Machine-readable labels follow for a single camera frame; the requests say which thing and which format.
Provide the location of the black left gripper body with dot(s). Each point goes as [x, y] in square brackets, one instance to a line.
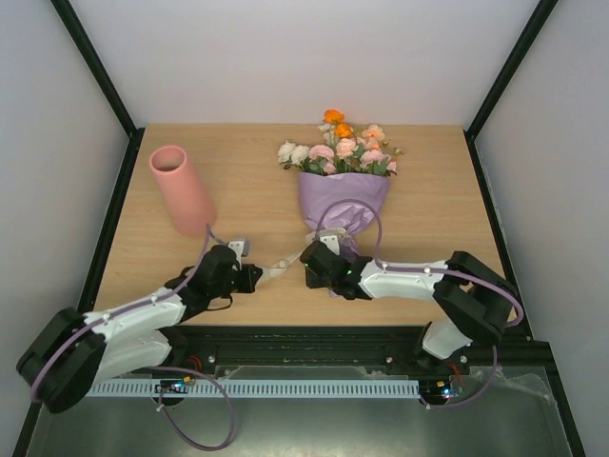
[244, 287]

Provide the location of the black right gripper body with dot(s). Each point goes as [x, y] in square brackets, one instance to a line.
[311, 258]

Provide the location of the cream ribbon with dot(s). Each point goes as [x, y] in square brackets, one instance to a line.
[280, 267]

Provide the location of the pink cylindrical vase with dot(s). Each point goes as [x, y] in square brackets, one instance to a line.
[188, 203]

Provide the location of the purple flower bouquet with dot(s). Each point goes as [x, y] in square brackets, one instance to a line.
[344, 179]

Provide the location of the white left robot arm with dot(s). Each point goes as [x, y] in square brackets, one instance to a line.
[78, 351]

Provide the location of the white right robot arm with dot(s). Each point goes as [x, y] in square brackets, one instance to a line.
[478, 303]

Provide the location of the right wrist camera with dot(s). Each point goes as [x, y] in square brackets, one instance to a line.
[332, 238]

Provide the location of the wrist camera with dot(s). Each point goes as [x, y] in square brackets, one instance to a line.
[240, 246]
[332, 238]

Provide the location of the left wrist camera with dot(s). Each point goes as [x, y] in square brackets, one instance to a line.
[240, 246]

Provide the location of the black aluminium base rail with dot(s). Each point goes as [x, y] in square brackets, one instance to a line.
[395, 351]

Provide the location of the white slotted cable duct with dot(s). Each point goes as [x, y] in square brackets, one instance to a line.
[259, 389]

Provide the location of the left black frame post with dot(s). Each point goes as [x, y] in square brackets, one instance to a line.
[96, 67]

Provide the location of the black frame post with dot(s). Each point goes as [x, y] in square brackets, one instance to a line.
[516, 56]
[96, 67]

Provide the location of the right black frame post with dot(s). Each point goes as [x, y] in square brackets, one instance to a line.
[516, 56]

